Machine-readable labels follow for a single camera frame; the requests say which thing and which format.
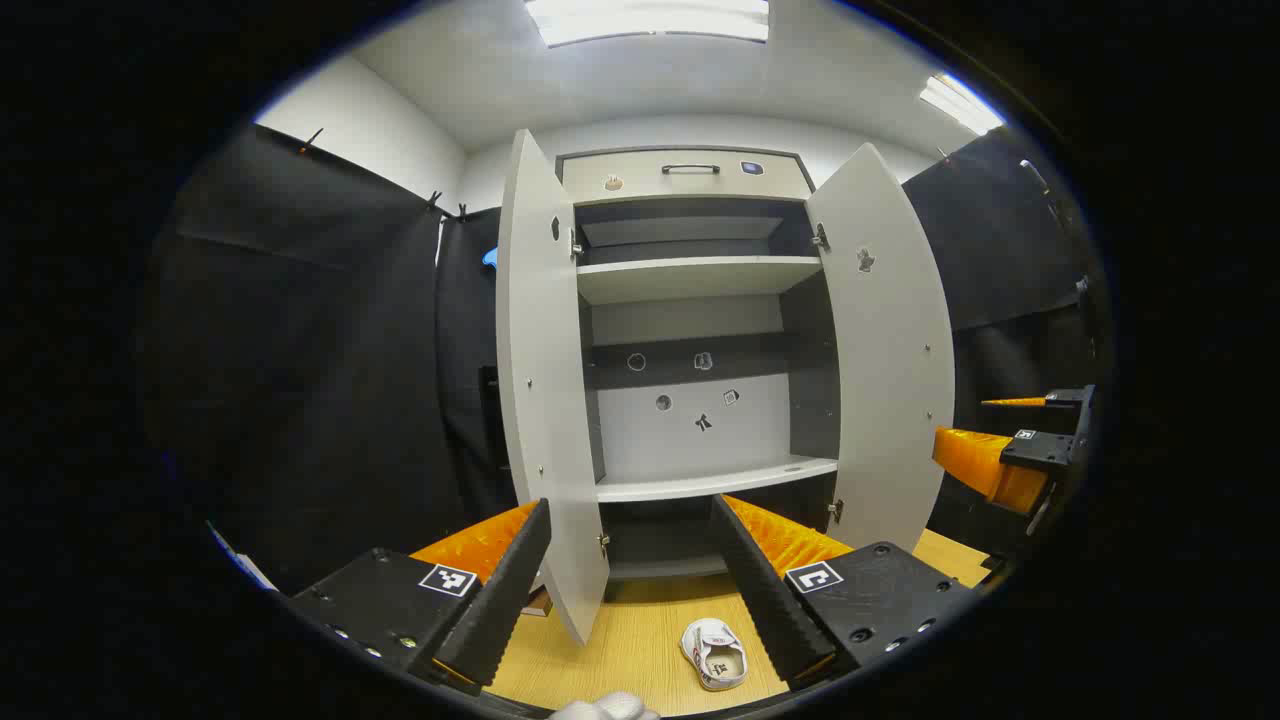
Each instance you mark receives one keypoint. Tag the grey shoe cabinet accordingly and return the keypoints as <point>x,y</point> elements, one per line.
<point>700,430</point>

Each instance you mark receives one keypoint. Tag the grey cabinet shelf board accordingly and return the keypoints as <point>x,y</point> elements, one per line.
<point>690,278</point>
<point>710,480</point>

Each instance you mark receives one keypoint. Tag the large ceiling light panel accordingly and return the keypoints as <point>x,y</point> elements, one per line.
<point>650,20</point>

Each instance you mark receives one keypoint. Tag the black backdrop cloth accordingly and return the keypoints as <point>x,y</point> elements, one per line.
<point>1000,250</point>
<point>310,380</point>

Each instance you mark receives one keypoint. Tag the beige cabinet drawer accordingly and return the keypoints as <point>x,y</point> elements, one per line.
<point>650,185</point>

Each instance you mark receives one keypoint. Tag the narrow ceiling light panel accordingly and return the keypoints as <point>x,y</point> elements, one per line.
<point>960,103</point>

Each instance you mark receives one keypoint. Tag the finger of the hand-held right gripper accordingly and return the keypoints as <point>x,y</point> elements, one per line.
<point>1065,397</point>
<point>1040,452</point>

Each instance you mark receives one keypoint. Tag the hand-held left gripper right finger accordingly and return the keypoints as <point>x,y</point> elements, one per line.
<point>765,600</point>

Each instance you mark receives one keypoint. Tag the grey cabinet door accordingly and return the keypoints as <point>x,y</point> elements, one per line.
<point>545,400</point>
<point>890,380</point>

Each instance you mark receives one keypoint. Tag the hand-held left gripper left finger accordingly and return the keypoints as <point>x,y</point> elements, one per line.
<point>505,600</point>

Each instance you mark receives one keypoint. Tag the dark cabinet base board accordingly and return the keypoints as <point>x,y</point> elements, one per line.
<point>665,568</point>

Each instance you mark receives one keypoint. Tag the white shoe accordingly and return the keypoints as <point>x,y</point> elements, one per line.
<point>712,655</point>

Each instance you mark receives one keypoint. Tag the brown spine book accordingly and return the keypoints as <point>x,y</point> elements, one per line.
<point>538,603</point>

